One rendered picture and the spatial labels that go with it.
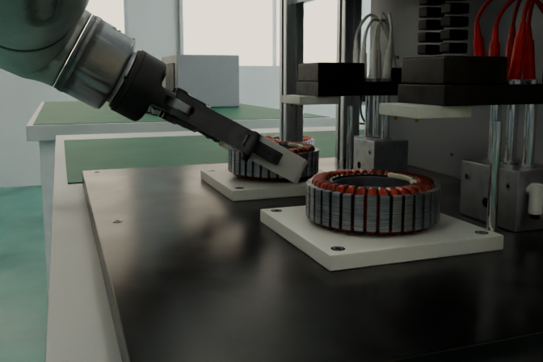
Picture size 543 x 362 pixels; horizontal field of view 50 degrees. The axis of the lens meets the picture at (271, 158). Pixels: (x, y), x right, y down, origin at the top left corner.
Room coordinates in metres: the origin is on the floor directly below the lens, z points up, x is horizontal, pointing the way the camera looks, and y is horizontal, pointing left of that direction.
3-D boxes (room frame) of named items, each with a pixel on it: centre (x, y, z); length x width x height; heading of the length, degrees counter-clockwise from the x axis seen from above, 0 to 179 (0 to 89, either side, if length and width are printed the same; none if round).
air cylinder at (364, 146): (0.76, -0.14, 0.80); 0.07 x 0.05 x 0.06; 20
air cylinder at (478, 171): (0.53, -0.22, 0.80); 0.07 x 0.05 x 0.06; 20
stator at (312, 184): (0.48, -0.09, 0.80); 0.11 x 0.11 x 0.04
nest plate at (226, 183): (0.71, 0.00, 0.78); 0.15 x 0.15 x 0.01; 20
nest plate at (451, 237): (0.48, -0.09, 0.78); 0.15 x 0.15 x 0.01; 20
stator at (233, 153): (0.71, 0.00, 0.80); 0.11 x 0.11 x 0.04
